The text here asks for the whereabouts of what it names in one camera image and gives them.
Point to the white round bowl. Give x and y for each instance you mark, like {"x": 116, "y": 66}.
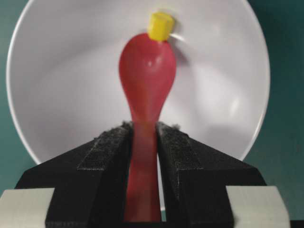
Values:
{"x": 63, "y": 84}

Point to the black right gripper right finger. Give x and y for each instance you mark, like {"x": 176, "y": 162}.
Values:
{"x": 195, "y": 177}

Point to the red ceramic spoon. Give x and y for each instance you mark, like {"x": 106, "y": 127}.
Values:
{"x": 147, "y": 70}

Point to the yellow hexagonal prism block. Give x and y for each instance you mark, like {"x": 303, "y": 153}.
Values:
{"x": 160, "y": 26}

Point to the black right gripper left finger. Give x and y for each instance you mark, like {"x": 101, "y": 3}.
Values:
{"x": 89, "y": 181}

